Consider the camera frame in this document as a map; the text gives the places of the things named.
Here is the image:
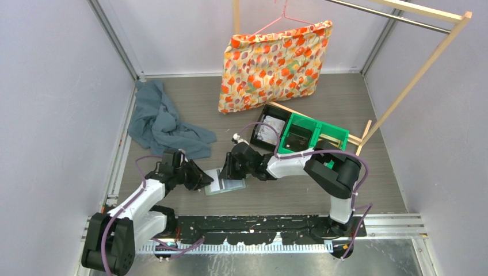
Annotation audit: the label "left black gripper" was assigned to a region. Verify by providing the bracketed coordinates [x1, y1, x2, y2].
[173, 159, 212, 190]

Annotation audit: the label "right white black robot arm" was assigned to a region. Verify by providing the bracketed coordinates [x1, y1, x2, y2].
[219, 142, 364, 236]

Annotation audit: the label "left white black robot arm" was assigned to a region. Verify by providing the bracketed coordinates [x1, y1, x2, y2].
[81, 150, 214, 275]

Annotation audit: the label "white patterned cards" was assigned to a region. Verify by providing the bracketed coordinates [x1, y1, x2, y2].
[257, 115, 285, 146]

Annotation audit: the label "black VIP card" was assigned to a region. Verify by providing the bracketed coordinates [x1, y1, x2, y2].
[284, 132, 310, 152]

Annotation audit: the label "green bin with black card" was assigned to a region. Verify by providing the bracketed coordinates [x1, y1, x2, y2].
[277, 113, 319, 154]

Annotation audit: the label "green bin with gold card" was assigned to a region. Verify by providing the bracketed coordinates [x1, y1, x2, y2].
[314, 122, 349, 150]

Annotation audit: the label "black plastic bin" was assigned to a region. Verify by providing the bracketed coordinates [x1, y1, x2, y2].
[250, 105, 291, 151]

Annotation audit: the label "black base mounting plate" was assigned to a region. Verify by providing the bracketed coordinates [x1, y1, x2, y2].
[155, 214, 367, 246]

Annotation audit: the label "blue grey cloth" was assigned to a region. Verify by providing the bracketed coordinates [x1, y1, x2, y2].
[128, 80, 217, 159]

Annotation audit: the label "floral orange pillow bag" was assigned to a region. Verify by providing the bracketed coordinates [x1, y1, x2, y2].
[218, 21, 333, 113]

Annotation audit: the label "metal hanging rod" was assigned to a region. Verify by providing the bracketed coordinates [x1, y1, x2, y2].
[326, 0, 451, 35]

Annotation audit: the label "aluminium rail frame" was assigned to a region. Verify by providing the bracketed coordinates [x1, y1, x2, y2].
[85, 213, 427, 258]

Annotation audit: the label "pink wire hanger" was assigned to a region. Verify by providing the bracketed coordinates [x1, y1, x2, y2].
[253, 0, 313, 35]

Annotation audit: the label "wooden clothes rack frame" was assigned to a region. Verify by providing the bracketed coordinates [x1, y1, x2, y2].
[232, 0, 473, 151]

